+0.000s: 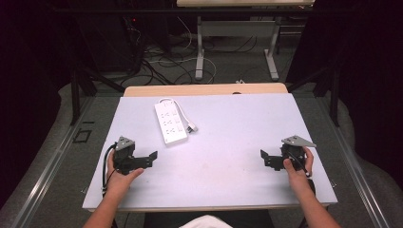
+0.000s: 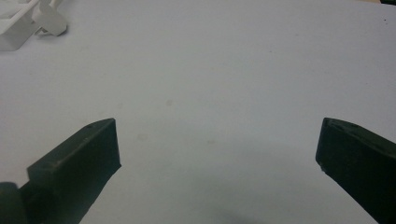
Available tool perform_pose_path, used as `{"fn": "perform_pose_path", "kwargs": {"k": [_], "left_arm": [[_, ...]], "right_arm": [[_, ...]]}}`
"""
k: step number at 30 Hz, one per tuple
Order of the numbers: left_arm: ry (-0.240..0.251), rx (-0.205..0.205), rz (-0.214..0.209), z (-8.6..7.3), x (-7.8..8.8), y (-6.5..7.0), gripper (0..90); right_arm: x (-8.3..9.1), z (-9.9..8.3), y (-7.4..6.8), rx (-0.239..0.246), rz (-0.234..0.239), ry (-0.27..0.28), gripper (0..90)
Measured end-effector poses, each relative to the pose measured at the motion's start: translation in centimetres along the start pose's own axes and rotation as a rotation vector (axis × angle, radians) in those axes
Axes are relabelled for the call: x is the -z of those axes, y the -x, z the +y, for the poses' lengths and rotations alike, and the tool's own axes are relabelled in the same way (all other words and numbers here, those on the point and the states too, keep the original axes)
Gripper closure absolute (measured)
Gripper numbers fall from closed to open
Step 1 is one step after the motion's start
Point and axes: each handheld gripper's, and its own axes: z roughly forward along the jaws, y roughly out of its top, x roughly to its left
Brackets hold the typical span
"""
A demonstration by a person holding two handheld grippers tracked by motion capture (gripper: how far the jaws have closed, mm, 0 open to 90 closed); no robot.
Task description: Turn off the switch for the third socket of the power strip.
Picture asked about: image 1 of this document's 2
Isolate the dark computer case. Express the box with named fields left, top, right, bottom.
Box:
left=75, top=14, right=144, bottom=74

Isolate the white desk with metal legs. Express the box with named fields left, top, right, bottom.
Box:
left=176, top=0, right=316, bottom=82

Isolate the black floor socket frame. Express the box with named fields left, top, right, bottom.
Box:
left=72, top=128, right=93, bottom=144

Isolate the person's white clothing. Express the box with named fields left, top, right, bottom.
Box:
left=179, top=215, right=234, bottom=228

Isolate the tangle of black floor cables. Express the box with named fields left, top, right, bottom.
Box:
left=122, top=17, right=199, bottom=87

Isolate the black cable under desk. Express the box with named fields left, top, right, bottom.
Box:
left=201, top=33, right=259, bottom=55

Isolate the black metal stand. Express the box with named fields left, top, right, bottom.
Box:
left=285, top=61, right=342, bottom=127
left=69, top=61, right=126, bottom=126

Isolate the white power strip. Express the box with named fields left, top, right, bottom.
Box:
left=154, top=100, right=189, bottom=146

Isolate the white floor cable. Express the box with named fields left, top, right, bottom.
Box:
left=147, top=15, right=219, bottom=86

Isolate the person's right hand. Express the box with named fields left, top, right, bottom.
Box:
left=282, top=145, right=315, bottom=195

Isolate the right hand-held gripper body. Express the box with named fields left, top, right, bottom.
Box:
left=279, top=135, right=317, bottom=172

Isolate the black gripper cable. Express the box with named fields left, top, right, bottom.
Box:
left=286, top=151, right=311, bottom=178
left=101, top=142, right=119, bottom=195

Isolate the metal floor rail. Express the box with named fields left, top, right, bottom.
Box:
left=10, top=97, right=96, bottom=228
left=317, top=97, right=392, bottom=228

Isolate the person's left hand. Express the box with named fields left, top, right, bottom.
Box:
left=106, top=152, right=145, bottom=200

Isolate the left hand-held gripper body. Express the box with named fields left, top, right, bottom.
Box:
left=112, top=136, right=138, bottom=176

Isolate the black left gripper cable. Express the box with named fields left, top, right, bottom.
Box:
left=101, top=142, right=119, bottom=195

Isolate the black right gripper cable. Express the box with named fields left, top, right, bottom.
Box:
left=286, top=151, right=311, bottom=178

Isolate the white power strip cable with plug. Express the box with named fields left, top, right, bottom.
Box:
left=158, top=97, right=200, bottom=134

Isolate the wooden table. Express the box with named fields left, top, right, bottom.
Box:
left=86, top=82, right=331, bottom=214

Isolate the white table mat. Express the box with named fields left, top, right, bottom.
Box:
left=82, top=92, right=338, bottom=212

